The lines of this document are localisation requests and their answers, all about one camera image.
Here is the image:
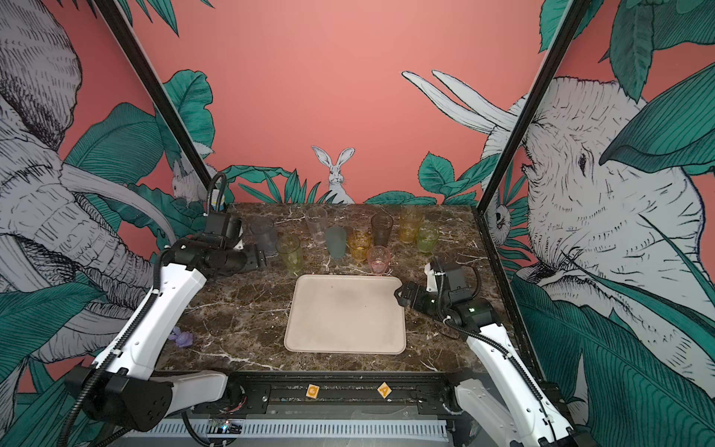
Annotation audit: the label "orange square tag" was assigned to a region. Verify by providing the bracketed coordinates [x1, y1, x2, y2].
[306, 385, 320, 400]

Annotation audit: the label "teal frosted glass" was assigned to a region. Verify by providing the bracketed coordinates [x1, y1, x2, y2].
[325, 226, 347, 259]

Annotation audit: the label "clear tall glass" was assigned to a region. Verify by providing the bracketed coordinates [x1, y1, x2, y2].
[305, 206, 328, 245]

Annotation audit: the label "amber short glass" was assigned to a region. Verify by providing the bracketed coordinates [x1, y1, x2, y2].
[347, 230, 372, 263]

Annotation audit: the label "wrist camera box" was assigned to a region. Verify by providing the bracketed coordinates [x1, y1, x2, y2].
[424, 258, 479, 305]
[203, 212, 242, 248]

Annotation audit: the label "orange diamond tag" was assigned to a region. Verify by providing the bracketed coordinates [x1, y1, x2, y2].
[377, 382, 392, 400]

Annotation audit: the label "green short glass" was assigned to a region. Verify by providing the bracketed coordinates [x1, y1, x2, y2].
[416, 222, 439, 253]

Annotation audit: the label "grey-blue translucent glass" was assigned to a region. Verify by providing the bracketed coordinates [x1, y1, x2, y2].
[250, 217, 277, 257]

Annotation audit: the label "yellow tall glass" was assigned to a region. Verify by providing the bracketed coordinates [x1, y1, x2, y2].
[398, 206, 423, 244]

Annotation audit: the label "light green translucent glass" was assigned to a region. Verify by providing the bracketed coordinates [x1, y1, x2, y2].
[277, 234, 304, 275]

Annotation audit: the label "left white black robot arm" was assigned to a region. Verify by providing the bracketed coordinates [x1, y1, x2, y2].
[58, 238, 266, 446]

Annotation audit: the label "white ventilated strip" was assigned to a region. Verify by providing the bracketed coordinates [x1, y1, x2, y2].
[124, 418, 450, 441]

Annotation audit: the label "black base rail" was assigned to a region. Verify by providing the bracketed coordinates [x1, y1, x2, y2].
[111, 371, 504, 420]

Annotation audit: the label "purple small toy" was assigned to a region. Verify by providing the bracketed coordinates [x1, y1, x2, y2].
[168, 326, 194, 348]

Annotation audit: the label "pink short glass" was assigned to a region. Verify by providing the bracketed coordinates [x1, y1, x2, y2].
[368, 246, 391, 276]

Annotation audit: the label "left black frame post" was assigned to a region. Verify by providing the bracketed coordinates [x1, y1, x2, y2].
[94, 0, 212, 188]

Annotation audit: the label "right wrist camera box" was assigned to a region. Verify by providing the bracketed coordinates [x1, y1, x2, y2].
[424, 258, 479, 305]

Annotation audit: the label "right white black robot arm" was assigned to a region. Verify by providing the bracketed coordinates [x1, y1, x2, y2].
[394, 282, 597, 446]

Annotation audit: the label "right black frame post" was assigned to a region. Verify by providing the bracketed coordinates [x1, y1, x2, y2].
[477, 0, 593, 213]

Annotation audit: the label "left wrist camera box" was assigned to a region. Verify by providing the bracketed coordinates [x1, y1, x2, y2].
[203, 212, 242, 248]

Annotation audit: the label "black frame post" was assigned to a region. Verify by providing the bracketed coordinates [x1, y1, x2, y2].
[477, 0, 593, 213]
[94, 0, 212, 188]

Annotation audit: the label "beige rectangular tray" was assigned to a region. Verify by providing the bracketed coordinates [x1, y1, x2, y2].
[284, 275, 407, 356]

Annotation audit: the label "dark smoky tall glass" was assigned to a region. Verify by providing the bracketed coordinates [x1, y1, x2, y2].
[371, 212, 394, 247]

